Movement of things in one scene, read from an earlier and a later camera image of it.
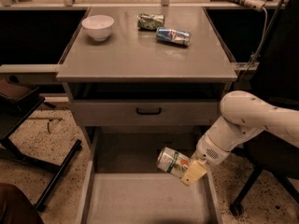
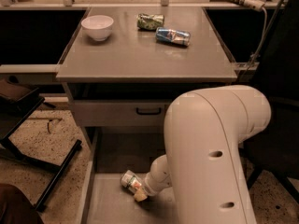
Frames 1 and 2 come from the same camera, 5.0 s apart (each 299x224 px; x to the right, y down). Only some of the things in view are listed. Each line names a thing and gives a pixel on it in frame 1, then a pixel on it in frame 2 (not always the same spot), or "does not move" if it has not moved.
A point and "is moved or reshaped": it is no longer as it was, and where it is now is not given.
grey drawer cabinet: (154, 85) does not move
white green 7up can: (172, 161) is moved or reshaped
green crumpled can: (146, 21) does not move
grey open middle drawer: (123, 185) does not move
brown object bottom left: (15, 207) does not move
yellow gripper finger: (195, 172) to (140, 194)
